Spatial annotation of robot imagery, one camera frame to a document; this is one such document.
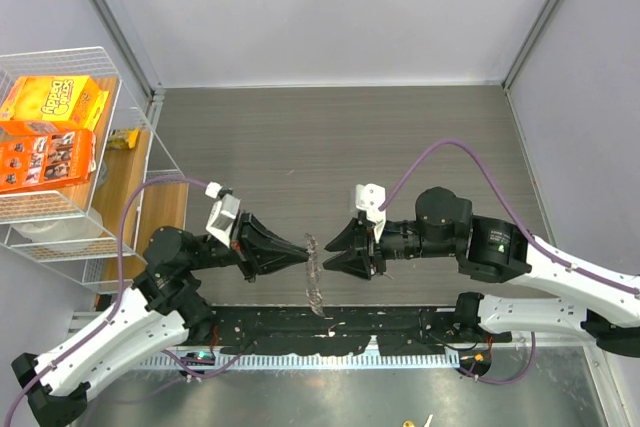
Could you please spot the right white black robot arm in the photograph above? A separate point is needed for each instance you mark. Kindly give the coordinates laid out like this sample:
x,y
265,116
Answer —
x,y
585,300

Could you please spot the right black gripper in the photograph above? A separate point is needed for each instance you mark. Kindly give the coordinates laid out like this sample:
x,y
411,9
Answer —
x,y
357,238

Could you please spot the orange photo printed box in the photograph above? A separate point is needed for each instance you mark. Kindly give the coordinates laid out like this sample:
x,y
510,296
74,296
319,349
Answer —
x,y
46,162

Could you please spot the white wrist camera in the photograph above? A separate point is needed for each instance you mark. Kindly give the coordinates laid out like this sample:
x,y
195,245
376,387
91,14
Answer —
x,y
369,198
224,212

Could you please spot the slotted grey cable duct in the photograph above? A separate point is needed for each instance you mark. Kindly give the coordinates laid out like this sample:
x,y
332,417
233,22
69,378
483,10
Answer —
x,y
369,359

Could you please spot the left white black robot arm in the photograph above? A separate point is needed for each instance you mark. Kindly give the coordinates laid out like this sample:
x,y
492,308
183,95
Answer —
x,y
160,309

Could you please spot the white wire basket rack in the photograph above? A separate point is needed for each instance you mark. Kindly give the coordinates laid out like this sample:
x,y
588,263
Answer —
x,y
32,222

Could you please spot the yellow orange cereal box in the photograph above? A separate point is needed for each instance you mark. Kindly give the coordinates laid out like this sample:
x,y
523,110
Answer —
x,y
52,104

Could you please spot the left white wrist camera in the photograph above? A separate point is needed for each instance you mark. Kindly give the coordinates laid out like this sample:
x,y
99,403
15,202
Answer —
x,y
224,212

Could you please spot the small yellow packet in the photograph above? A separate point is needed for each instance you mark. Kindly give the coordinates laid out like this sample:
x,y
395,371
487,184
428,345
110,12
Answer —
x,y
122,139

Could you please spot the wooden shelf board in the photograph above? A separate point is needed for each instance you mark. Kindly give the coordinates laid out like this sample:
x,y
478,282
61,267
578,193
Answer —
x,y
128,217

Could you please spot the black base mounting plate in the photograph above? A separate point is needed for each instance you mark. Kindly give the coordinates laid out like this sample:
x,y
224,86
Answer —
x,y
401,330

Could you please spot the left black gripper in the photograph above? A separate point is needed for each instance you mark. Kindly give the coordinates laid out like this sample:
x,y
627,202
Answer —
x,y
252,232

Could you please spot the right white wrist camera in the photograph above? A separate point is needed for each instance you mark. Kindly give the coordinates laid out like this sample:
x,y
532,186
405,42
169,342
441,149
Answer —
x,y
369,198

